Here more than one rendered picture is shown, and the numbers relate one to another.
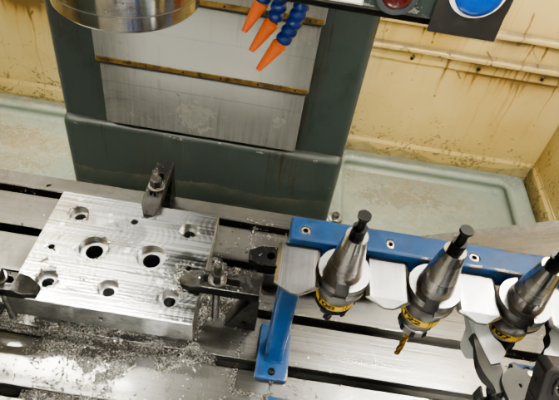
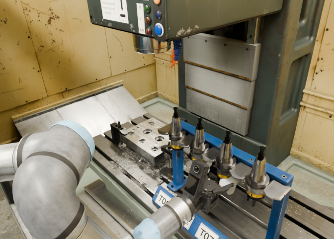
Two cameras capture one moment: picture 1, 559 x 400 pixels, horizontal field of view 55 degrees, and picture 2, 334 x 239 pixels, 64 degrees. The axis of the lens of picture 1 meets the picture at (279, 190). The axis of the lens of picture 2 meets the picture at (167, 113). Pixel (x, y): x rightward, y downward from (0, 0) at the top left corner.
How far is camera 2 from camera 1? 0.72 m
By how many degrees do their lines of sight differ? 42
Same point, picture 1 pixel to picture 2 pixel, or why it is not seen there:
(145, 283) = (151, 143)
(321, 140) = (257, 134)
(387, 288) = (185, 141)
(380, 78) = (314, 124)
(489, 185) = not seen: outside the picture
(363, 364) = not seen: hidden behind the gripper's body
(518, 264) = (236, 152)
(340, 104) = (264, 119)
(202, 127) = (213, 118)
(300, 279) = (164, 131)
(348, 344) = not seen: hidden behind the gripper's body
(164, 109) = (202, 108)
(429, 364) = (232, 216)
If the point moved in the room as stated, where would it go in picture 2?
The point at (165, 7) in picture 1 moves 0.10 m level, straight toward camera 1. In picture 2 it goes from (150, 47) to (134, 54)
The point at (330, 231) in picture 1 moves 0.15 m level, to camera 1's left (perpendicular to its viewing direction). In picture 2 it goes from (183, 124) to (158, 111)
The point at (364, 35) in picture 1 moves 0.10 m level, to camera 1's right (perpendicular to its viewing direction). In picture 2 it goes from (272, 88) to (291, 94)
